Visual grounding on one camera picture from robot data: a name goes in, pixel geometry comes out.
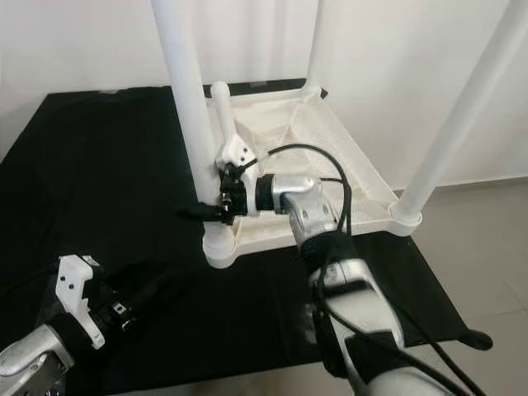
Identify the cream plastic table top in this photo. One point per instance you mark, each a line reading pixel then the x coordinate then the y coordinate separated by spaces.
pixel 330 157

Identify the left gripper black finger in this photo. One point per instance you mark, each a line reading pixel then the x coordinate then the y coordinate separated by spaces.
pixel 157 293
pixel 121 272

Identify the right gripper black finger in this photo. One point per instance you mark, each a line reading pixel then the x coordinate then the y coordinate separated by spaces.
pixel 202 213

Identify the white plastic table leg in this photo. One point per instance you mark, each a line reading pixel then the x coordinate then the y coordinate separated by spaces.
pixel 181 91
pixel 223 115
pixel 454 124
pixel 317 45

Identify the grey metal folding table frame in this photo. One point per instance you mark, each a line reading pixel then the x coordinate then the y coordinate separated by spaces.
pixel 477 339

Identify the grey tape piece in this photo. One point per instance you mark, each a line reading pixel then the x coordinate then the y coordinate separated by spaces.
pixel 256 83
pixel 111 91

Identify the black tablecloth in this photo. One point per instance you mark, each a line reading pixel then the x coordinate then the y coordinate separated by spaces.
pixel 91 190

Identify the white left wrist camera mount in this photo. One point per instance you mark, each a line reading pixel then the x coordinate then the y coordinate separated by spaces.
pixel 74 295

